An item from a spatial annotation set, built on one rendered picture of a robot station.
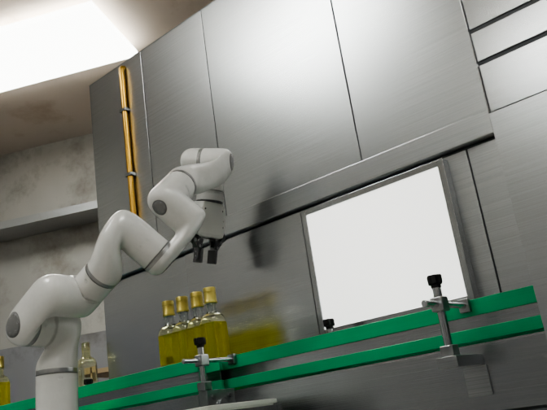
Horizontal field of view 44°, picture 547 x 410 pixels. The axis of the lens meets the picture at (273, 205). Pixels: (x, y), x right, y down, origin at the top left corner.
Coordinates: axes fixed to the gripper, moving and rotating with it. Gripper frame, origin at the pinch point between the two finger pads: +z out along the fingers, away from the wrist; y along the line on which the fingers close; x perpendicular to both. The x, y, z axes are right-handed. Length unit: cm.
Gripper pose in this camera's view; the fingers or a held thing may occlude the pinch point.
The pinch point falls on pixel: (205, 256)
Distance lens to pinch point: 191.1
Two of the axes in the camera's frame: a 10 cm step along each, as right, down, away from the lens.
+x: 7.7, -0.4, -6.4
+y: -6.4, -1.4, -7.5
